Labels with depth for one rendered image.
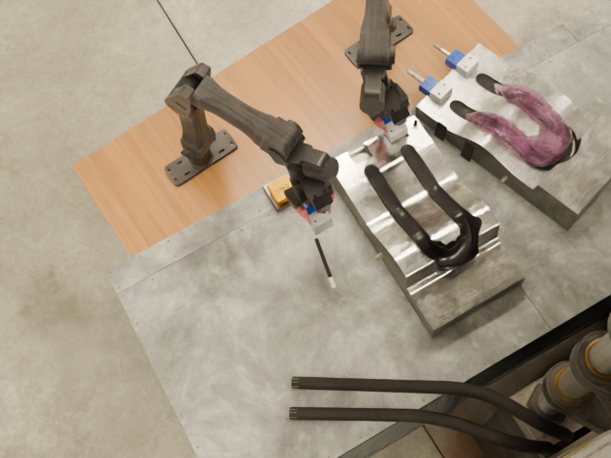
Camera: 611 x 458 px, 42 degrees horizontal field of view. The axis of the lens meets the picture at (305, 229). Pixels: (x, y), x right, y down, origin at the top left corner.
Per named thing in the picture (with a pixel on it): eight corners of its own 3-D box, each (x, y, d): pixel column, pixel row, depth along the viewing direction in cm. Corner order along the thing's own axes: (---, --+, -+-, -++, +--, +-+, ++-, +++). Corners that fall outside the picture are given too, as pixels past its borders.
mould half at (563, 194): (415, 116, 217) (416, 94, 206) (476, 54, 222) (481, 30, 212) (567, 231, 201) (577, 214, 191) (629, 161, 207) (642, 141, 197)
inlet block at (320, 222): (288, 193, 199) (287, 184, 194) (306, 183, 199) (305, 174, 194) (315, 235, 195) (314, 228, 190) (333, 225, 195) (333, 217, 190)
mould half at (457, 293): (328, 177, 212) (325, 154, 199) (412, 131, 215) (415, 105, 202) (431, 337, 194) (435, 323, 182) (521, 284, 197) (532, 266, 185)
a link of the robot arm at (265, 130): (306, 126, 173) (186, 52, 173) (285, 159, 170) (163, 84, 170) (298, 145, 184) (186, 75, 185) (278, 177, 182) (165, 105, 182)
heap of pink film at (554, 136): (459, 122, 208) (462, 107, 201) (502, 77, 212) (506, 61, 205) (540, 182, 200) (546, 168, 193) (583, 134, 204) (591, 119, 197)
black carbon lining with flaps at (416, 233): (359, 173, 204) (359, 156, 195) (413, 144, 206) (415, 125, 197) (434, 284, 192) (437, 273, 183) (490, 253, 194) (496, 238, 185)
